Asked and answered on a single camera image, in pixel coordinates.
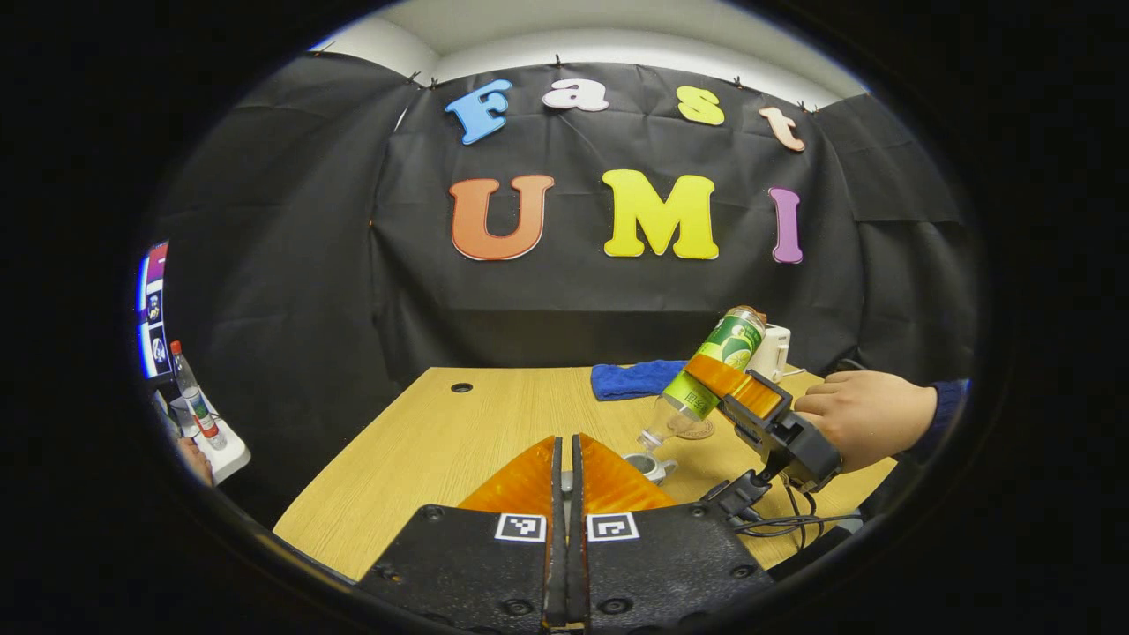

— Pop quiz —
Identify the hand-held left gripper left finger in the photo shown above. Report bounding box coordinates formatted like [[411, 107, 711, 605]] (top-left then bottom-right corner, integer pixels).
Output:
[[357, 435, 570, 635]]

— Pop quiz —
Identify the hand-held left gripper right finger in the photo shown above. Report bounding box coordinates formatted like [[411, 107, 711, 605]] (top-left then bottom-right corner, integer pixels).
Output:
[[569, 433, 777, 635]]

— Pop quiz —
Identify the green label water bottle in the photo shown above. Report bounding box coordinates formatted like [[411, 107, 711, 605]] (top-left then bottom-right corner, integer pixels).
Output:
[[637, 306, 766, 452]]

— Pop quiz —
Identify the white teacup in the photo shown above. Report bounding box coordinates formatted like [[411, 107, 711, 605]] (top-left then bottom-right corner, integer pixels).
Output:
[[622, 452, 680, 486]]

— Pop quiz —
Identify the red cap plastic bottle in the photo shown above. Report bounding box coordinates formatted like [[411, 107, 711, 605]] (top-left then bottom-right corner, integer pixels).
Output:
[[169, 340, 228, 451]]

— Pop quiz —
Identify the white toaster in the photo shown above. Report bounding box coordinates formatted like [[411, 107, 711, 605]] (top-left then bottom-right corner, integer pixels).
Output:
[[750, 325, 792, 383]]

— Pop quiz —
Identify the blue towel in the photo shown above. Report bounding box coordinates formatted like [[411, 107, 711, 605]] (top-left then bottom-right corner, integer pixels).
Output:
[[590, 360, 691, 402]]

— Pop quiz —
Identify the computer monitor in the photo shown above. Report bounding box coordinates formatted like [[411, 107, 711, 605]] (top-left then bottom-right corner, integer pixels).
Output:
[[135, 241, 170, 378]]

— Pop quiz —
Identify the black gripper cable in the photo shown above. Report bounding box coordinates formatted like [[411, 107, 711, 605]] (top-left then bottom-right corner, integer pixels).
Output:
[[730, 481, 865, 537]]

